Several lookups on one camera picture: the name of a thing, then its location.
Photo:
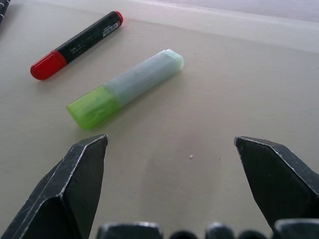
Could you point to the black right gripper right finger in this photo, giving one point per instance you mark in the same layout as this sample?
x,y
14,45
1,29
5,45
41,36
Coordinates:
x,y
276,184

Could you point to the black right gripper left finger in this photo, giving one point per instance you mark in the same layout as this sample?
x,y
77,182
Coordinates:
x,y
62,189

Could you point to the dark object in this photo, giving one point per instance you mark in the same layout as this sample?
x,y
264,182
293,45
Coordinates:
x,y
3,15

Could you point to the green highlighter pen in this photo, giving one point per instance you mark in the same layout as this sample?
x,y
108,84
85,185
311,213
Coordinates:
x,y
124,92

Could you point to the black marker with red cap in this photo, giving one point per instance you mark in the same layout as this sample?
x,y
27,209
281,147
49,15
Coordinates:
x,y
77,44

